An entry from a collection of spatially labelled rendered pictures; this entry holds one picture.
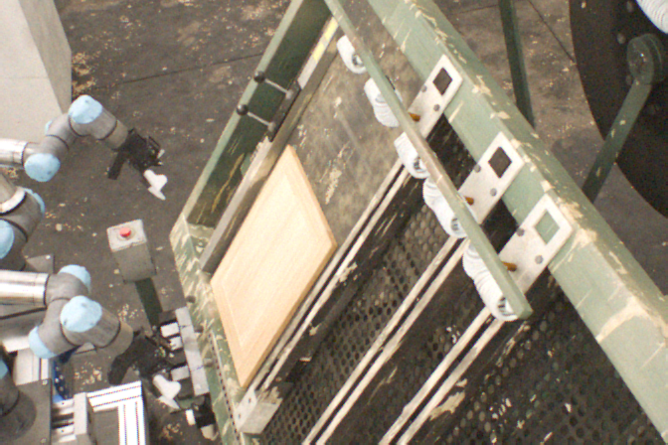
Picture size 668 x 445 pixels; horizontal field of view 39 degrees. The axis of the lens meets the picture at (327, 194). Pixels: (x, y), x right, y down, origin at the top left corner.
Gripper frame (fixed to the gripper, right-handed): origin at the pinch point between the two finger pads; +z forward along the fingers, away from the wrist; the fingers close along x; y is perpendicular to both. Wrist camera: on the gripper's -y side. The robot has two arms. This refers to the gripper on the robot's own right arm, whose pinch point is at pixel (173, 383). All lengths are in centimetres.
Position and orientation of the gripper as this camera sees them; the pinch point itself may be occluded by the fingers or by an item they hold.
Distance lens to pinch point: 226.3
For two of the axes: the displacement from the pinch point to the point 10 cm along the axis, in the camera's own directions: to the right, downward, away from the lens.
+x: -2.0, -6.5, 7.3
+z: 5.5, 5.5, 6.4
